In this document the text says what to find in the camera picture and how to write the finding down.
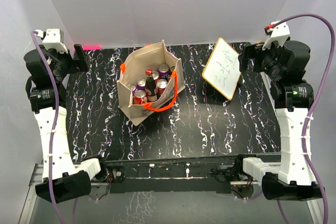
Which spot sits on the pink marker pen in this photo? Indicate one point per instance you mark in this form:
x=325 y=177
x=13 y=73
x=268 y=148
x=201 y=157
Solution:
x=91 y=47

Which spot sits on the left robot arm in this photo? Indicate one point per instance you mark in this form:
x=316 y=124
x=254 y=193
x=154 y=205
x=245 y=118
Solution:
x=61 y=179

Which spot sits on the dark Pepsi bottle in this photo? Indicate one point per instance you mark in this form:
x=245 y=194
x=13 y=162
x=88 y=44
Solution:
x=150 y=86

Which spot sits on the black marble pattern mat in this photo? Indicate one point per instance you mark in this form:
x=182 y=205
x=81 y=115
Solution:
x=201 y=123

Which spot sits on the canvas bag with orange handles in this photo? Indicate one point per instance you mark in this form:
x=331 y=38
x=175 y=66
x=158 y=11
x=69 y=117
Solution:
x=134 y=67

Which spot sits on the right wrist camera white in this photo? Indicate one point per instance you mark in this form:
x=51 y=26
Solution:
x=277 y=34

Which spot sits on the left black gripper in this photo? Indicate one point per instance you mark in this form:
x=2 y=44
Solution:
x=78 y=65

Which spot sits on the small whiteboard with orange frame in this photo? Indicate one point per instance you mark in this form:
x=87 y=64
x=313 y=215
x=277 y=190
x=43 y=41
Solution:
x=222 y=69

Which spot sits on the purple Fanta can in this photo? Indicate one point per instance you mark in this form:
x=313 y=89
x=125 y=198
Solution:
x=164 y=72
x=141 y=84
x=132 y=87

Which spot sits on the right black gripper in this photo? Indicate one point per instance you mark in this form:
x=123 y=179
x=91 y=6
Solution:
x=248 y=51

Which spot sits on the red Coke can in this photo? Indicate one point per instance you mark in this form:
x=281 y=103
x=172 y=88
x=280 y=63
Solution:
x=161 y=86
x=140 y=97
x=156 y=76

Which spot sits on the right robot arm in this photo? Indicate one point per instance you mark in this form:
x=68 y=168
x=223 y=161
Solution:
x=285 y=65

